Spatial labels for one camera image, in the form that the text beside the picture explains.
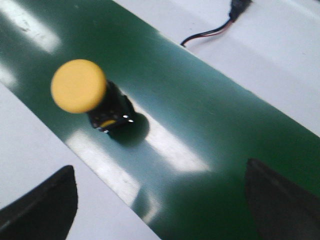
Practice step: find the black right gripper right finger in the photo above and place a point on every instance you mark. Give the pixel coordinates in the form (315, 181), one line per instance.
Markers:
(281, 209)

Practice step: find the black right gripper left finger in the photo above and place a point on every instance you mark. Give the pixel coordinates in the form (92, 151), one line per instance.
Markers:
(46, 212)

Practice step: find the green conveyor belt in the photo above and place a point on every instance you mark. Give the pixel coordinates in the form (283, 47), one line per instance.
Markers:
(181, 164)

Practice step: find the black sensor with cable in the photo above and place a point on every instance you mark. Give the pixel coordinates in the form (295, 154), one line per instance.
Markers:
(237, 7)

